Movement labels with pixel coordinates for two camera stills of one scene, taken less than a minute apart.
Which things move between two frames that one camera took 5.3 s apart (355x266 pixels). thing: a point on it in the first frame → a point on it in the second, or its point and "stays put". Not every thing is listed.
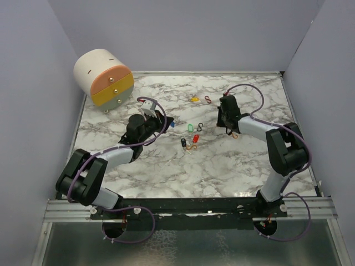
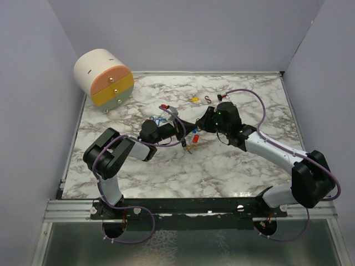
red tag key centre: x=196 y=138 stays put
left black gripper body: x=152 y=124 → x=168 y=130
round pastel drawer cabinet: x=104 y=78 stays put
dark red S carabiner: x=207 y=96 stays put
